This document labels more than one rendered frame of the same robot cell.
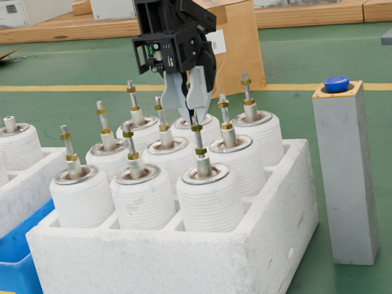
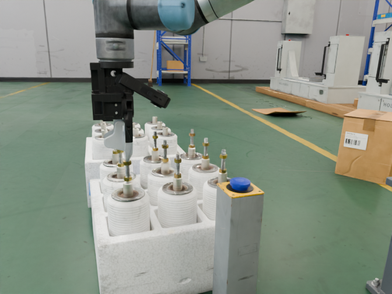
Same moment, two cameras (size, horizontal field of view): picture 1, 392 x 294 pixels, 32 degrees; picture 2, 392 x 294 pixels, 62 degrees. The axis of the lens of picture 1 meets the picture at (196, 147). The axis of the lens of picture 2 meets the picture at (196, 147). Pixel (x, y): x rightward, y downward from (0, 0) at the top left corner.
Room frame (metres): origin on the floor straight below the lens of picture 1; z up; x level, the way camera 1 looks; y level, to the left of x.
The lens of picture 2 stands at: (0.57, -0.59, 0.56)
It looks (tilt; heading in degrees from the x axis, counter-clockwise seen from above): 16 degrees down; 43
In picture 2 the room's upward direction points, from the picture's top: 1 degrees clockwise
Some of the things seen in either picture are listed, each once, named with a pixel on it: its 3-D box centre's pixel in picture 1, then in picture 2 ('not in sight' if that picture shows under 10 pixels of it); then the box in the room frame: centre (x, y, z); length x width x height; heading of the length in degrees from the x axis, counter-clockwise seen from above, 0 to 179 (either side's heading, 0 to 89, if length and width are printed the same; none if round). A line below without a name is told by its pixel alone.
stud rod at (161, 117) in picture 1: (161, 117); (165, 153); (1.12, 0.05, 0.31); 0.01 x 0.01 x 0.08
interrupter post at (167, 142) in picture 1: (166, 139); (165, 167); (1.12, 0.05, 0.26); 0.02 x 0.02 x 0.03
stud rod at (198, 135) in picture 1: (198, 139); (127, 171); (0.96, -0.01, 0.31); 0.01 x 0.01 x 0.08
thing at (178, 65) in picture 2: not in sight; (174, 66); (5.02, 4.23, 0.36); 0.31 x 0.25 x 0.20; 144
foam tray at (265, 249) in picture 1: (185, 227); (165, 224); (1.12, 0.05, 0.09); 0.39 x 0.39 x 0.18; 64
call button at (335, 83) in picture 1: (336, 85); (240, 185); (1.06, -0.25, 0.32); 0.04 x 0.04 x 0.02
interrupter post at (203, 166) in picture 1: (203, 166); (128, 189); (0.96, -0.01, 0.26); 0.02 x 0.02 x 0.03
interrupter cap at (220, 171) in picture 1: (205, 174); (128, 194); (0.96, -0.01, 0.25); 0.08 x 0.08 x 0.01
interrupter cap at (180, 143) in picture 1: (167, 146); (165, 172); (1.12, 0.05, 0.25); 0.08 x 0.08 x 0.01
